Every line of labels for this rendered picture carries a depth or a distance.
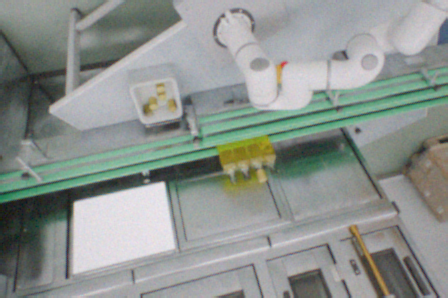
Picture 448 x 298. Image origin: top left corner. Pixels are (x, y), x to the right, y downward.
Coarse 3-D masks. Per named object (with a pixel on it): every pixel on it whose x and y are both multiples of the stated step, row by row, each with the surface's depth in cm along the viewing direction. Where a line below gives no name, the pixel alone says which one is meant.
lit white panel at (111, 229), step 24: (144, 192) 141; (96, 216) 135; (120, 216) 134; (144, 216) 134; (168, 216) 134; (96, 240) 129; (120, 240) 128; (144, 240) 128; (168, 240) 128; (96, 264) 123
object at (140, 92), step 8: (152, 80) 115; (160, 80) 115; (168, 80) 116; (136, 88) 123; (144, 88) 125; (152, 88) 126; (168, 88) 128; (176, 88) 120; (136, 96) 121; (144, 96) 129; (152, 96) 130; (168, 96) 132; (176, 96) 124; (136, 104) 121; (144, 104) 132; (160, 104) 135; (176, 104) 135; (160, 112) 134; (168, 112) 134; (176, 112) 134; (144, 120) 130; (152, 120) 132; (160, 120) 132
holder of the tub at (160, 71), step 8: (160, 64) 120; (168, 64) 120; (128, 72) 118; (136, 72) 118; (144, 72) 118; (152, 72) 118; (160, 72) 118; (168, 72) 117; (128, 80) 116; (136, 80) 115; (144, 80) 115; (168, 120) 139; (176, 120) 140
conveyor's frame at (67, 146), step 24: (432, 48) 149; (384, 72) 141; (408, 72) 141; (192, 96) 135; (216, 96) 135; (240, 96) 134; (48, 144) 134; (72, 144) 134; (96, 144) 133; (120, 144) 133; (0, 168) 128
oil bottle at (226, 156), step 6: (222, 144) 136; (228, 144) 136; (222, 150) 134; (228, 150) 134; (222, 156) 132; (228, 156) 132; (222, 162) 131; (228, 162) 131; (234, 162) 131; (228, 168) 129; (234, 168) 130
